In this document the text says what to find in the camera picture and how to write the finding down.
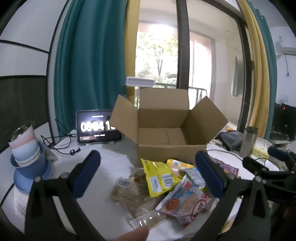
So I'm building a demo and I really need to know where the pink and blue snack packet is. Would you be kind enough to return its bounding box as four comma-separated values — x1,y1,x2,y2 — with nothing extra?
155,176,219,229

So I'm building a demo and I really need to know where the pale yellow bag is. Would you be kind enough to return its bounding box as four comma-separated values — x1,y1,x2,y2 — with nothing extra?
252,139,271,158

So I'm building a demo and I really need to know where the white air conditioner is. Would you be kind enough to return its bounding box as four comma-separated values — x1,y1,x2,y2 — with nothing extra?
275,40,296,56

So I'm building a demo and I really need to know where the long black cable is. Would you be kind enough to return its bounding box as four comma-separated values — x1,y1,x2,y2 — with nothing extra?
206,149,280,171

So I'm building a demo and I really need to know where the black monitor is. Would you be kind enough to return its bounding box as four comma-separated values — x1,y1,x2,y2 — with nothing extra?
274,103,296,141

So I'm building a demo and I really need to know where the purple snack packet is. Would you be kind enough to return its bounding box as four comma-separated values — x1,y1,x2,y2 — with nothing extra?
208,155,239,175

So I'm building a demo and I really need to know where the wide yellow curtain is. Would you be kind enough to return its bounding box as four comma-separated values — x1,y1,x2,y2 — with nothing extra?
238,0,271,139

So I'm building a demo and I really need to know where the steel thermos bottle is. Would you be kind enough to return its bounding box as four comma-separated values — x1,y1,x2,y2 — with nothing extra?
239,126,259,158

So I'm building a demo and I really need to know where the clear cracker packet with barcode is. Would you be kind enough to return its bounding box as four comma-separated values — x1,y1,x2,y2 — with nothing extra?
117,168,148,189

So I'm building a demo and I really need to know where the brown cardboard box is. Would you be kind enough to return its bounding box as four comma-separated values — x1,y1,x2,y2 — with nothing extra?
109,88,229,168

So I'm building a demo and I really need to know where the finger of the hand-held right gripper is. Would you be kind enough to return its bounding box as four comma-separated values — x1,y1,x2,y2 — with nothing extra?
242,156,289,181
268,146,296,167

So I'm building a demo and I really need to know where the wide teal curtain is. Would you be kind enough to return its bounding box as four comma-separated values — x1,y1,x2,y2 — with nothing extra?
54,0,128,135

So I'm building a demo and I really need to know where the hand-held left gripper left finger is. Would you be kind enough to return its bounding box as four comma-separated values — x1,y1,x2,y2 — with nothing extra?
24,150,105,241

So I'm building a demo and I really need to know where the blue white striped packet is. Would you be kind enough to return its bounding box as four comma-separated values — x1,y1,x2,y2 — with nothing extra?
185,167,206,188

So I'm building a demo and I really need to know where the grey cloth pouch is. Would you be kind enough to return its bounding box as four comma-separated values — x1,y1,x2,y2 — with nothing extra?
217,131,243,151

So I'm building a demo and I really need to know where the black cable with plug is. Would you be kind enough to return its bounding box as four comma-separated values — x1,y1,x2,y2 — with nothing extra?
41,119,81,155

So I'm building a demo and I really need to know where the black window frame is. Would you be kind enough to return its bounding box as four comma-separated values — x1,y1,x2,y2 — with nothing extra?
175,0,190,109

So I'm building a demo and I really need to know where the pale blue cup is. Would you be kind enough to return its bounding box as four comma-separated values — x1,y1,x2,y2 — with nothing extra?
11,140,41,166

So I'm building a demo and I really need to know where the narrow yellow curtain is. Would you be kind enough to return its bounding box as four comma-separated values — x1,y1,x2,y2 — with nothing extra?
125,0,141,109

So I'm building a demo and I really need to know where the yellow and black snack packet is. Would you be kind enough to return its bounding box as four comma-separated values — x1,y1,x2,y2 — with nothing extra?
166,158,195,170

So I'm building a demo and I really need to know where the person's left hand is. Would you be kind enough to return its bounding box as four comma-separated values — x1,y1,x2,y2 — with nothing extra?
117,225,150,241

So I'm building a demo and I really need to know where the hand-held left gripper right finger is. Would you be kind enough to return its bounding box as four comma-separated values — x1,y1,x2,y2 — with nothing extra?
191,151,271,241

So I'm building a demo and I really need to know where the grey hanging garment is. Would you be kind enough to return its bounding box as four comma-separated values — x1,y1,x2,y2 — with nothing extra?
232,57,240,97

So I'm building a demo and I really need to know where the grey tablet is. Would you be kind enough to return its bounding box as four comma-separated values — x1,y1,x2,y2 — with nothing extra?
76,109,122,145

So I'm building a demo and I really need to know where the pink cup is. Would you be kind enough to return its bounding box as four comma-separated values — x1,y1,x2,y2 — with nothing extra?
9,125,38,149

